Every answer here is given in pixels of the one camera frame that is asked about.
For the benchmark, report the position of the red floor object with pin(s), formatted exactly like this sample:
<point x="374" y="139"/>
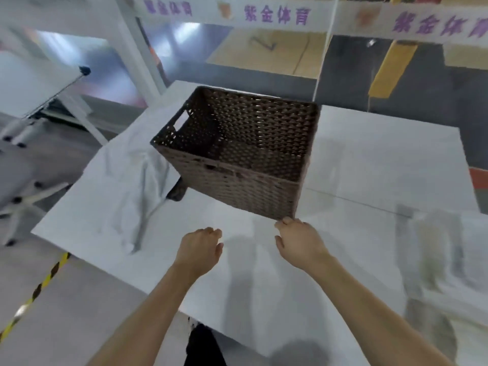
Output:
<point x="479" y="186"/>

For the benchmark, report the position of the white crumpled garment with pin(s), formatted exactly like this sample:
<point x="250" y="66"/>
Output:
<point x="141" y="186"/>

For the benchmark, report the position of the person's right thumb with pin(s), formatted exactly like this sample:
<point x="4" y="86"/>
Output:
<point x="279" y="243"/>

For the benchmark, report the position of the white folded cloth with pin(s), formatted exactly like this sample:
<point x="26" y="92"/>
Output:
<point x="450" y="270"/>

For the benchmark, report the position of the person's left thumb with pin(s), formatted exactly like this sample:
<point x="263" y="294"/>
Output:
<point x="219" y="250"/>

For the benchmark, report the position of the yellow black hazard tape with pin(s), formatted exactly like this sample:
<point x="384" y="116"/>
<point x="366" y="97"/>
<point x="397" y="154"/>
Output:
<point x="36" y="291"/>

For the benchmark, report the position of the white office chair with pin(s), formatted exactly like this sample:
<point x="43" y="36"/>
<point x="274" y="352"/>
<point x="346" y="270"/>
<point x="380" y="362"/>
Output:
<point x="19" y="179"/>

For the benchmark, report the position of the brown wicker basket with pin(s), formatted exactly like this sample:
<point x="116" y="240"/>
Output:
<point x="244" y="148"/>

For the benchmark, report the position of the person's black clothing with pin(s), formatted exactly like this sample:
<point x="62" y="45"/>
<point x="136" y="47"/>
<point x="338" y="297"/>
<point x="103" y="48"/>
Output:
<point x="204" y="348"/>

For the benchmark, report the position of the person's right hand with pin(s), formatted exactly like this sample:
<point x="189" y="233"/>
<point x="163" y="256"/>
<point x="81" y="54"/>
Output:
<point x="303" y="243"/>

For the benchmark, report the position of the white desk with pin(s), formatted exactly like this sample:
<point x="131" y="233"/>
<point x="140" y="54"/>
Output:
<point x="30" y="87"/>

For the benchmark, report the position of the person's left hand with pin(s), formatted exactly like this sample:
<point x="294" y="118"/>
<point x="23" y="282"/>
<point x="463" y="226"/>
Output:
<point x="196" y="251"/>

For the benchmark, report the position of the person's right forearm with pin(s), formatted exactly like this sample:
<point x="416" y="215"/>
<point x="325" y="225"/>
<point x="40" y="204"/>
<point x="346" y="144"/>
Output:
<point x="366" y="316"/>

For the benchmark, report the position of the thin white pole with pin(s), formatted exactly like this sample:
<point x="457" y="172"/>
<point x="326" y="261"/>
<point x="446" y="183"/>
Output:
<point x="324" y="53"/>

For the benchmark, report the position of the yellow padded post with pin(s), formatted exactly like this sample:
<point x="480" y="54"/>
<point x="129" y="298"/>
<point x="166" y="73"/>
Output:
<point x="392" y="70"/>

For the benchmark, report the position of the person's left forearm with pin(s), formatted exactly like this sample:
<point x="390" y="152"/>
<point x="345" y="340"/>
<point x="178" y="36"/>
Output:
<point x="152" y="320"/>

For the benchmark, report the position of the white banner with purple print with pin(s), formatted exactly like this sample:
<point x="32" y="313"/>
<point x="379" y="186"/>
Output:
<point x="236" y="11"/>
<point x="411" y="20"/>

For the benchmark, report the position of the black basket caster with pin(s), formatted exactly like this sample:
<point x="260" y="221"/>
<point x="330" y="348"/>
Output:
<point x="177" y="192"/>

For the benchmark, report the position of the white metal frame post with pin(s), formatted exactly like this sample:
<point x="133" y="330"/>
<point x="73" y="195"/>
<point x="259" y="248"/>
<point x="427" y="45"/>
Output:
<point x="137" y="45"/>

